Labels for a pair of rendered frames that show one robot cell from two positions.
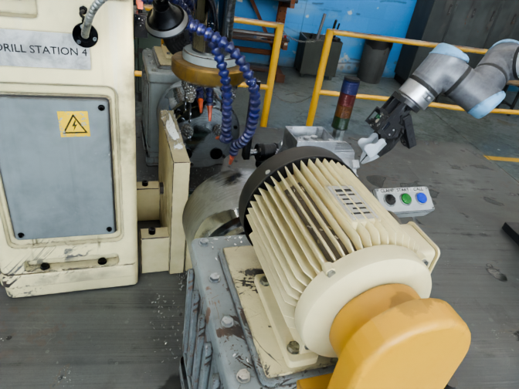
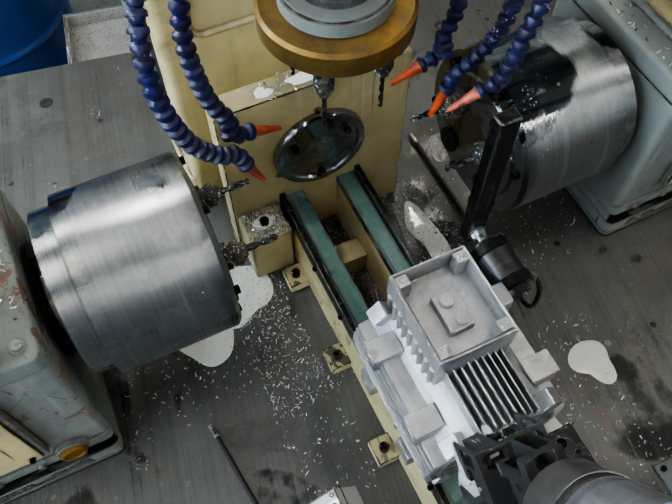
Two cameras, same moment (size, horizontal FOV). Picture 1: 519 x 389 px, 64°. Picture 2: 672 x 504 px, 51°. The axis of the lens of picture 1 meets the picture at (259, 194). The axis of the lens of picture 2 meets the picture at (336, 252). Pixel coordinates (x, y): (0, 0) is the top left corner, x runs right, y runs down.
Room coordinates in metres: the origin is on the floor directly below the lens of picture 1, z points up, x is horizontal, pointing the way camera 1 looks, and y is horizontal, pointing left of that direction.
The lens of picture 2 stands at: (0.94, -0.46, 1.86)
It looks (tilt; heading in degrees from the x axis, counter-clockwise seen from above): 60 degrees down; 87
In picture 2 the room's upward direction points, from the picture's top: straight up
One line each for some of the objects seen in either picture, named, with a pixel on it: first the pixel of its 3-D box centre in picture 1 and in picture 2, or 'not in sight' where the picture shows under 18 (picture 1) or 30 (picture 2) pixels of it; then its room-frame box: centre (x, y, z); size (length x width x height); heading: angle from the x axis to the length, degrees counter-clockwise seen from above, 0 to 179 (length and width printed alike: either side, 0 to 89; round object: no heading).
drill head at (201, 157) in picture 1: (195, 119); (543, 107); (1.30, 0.26, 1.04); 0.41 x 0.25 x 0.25; 22
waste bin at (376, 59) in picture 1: (374, 59); not in sight; (6.12, -1.27, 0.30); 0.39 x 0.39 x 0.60
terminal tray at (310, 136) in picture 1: (307, 144); (448, 315); (1.10, -0.11, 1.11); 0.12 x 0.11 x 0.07; 112
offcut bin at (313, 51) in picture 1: (320, 45); not in sight; (5.86, -0.47, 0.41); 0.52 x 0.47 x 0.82; 102
